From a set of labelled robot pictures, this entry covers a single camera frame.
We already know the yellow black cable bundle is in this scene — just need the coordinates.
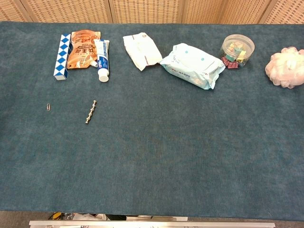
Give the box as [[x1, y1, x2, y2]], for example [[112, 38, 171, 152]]
[[48, 212, 66, 220]]

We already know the pink mesh bath sponge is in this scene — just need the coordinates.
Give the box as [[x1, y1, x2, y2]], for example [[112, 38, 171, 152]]
[[265, 47, 304, 89]]

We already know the teal felt table mat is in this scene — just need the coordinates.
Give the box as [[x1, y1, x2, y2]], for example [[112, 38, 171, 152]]
[[0, 20, 304, 219]]

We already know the blue white snake puzzle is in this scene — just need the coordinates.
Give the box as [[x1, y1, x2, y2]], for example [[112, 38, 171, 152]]
[[53, 33, 72, 81]]

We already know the clear jar of binder clips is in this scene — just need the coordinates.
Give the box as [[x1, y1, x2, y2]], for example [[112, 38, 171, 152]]
[[219, 34, 256, 69]]

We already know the light blue wet wipes pack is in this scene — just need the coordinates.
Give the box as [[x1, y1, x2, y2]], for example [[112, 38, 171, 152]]
[[159, 43, 226, 90]]

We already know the aluminium profile rail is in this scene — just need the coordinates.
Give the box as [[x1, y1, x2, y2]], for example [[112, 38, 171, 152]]
[[28, 219, 276, 228]]

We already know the white blue toothpaste tube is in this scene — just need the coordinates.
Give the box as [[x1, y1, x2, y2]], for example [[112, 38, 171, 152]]
[[94, 39, 111, 83]]

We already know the white paper tissue pack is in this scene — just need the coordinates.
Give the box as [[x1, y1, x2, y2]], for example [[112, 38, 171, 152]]
[[122, 33, 163, 72]]

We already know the woven bamboo folding screen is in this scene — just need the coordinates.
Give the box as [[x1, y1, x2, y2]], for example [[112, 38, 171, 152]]
[[0, 0, 304, 25]]

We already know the orange spouted drink pouch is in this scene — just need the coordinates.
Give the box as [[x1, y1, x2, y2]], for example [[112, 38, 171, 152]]
[[66, 29, 102, 70]]

